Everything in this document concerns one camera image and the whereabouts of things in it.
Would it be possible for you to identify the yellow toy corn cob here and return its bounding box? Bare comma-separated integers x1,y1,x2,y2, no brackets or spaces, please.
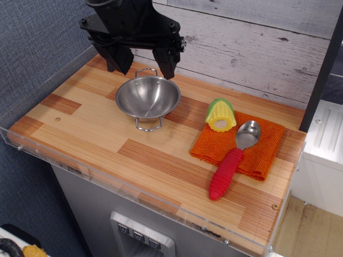
205,98,237,132

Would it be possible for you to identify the red handled metal spoon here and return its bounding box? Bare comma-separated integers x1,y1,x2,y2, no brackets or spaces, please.
208,120,261,201

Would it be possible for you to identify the yellow object at bottom left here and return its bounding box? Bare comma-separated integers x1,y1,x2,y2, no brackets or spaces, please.
22,245,48,257

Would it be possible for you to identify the black vertical post right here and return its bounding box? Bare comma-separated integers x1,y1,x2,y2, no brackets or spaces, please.
299,9,342,132

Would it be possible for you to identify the silver dispenser panel with buttons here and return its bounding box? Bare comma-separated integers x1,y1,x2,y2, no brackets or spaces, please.
110,211,176,256

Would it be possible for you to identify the orange folded cloth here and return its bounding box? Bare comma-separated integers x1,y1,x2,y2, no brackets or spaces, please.
190,111,285,180

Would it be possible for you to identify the stainless steel colander bowl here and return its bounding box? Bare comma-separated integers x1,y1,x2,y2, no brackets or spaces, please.
115,67,181,132

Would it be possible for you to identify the white plastic appliance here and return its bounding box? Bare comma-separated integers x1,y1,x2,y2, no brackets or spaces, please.
290,100,342,216

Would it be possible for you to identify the grey cabinet front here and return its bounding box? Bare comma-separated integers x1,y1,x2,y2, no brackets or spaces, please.
53,166,245,256

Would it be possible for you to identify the black corrugated hose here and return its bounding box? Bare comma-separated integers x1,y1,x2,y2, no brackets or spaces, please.
0,238,20,257

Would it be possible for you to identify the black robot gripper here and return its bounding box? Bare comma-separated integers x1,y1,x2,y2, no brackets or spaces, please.
79,1,185,80

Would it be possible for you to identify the clear acrylic table guard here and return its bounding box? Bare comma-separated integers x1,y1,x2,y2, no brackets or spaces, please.
1,48,305,256

